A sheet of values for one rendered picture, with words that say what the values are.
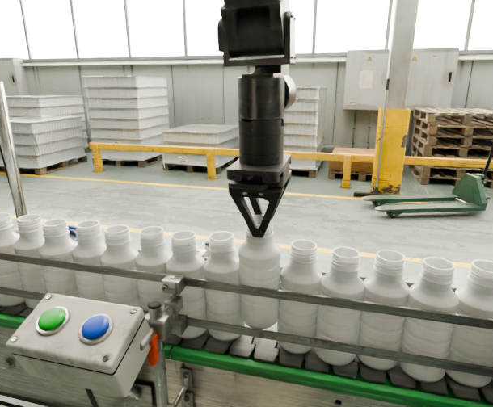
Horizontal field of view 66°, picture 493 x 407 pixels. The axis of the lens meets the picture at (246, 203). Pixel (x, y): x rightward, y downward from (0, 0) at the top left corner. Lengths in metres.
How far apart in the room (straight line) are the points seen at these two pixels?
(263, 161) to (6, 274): 0.51
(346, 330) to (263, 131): 0.29
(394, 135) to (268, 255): 4.52
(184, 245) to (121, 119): 6.35
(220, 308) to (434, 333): 0.29
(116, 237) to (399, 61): 4.72
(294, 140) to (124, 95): 2.92
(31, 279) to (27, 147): 6.16
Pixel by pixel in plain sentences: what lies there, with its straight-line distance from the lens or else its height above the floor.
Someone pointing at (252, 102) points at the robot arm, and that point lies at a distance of 0.46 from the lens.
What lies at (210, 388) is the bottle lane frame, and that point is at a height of 0.94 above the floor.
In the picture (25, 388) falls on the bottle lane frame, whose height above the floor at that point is 0.85.
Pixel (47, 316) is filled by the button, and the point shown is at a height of 1.12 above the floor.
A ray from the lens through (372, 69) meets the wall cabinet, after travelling 7.18.
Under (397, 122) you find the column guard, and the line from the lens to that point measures 4.97.
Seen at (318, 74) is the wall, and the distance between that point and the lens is 7.52.
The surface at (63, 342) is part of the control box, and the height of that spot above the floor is 1.10.
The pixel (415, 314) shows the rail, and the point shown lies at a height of 1.11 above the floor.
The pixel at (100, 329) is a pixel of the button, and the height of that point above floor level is 1.12.
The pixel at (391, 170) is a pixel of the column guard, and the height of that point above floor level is 0.36.
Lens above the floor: 1.38
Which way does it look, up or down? 18 degrees down
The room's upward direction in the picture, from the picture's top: straight up
